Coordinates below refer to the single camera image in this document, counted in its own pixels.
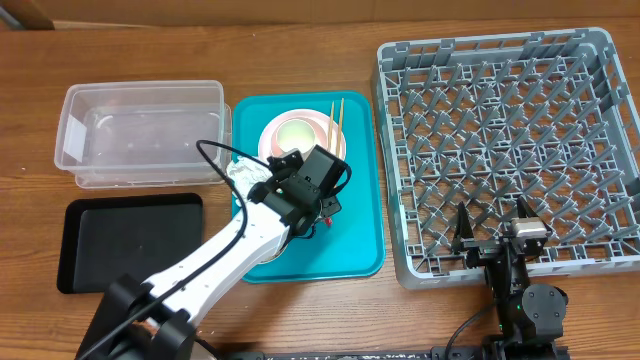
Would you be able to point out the grey small bowl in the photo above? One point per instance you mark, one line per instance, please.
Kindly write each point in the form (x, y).
(275, 255)

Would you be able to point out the clear plastic bin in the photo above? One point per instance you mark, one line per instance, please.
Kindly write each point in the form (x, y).
(144, 133)

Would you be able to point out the grey dishwasher rack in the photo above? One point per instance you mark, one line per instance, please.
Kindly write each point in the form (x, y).
(483, 121)

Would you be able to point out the white napkin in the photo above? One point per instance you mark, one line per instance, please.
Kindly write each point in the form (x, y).
(245, 173)

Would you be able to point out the pink plate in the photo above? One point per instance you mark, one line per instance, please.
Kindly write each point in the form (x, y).
(267, 142)

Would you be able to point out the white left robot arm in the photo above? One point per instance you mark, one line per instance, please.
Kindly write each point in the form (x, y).
(158, 318)

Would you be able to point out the left wooden chopstick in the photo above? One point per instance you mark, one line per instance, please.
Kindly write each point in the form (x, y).
(330, 128)

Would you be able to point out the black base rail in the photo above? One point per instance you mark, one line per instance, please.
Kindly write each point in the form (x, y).
(435, 353)

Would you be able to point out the teal plastic tray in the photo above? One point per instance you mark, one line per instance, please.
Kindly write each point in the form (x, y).
(353, 245)

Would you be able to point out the cream white cup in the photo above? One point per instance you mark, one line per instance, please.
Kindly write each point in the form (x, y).
(295, 134)

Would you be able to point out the right wooden chopstick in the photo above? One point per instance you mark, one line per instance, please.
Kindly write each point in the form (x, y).
(339, 131)

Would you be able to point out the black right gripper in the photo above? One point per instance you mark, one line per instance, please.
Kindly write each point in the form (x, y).
(493, 248)

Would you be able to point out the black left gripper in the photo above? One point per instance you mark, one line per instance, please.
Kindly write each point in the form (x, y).
(330, 206)

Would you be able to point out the black plastic tray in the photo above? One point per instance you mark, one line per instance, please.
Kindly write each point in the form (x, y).
(105, 238)

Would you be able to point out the wooden chopstick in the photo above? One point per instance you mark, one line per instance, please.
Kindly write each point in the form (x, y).
(330, 128)
(339, 131)

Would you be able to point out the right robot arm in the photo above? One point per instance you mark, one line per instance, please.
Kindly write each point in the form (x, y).
(530, 315)

